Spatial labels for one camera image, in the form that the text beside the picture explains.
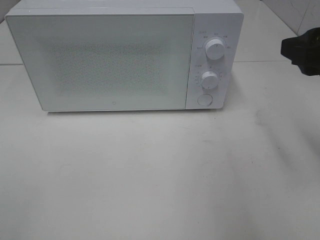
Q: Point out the upper white power knob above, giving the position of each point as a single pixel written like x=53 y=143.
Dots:
x=215 y=48

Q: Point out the white microwave oven body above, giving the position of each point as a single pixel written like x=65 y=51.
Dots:
x=212 y=18

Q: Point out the round white door button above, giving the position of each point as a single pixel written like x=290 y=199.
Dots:
x=205 y=100

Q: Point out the white microwave door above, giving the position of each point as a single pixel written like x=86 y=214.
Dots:
x=105 y=59

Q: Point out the white timer knob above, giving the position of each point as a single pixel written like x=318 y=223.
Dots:
x=209 y=80

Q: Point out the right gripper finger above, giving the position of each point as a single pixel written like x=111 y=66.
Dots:
x=304 y=51

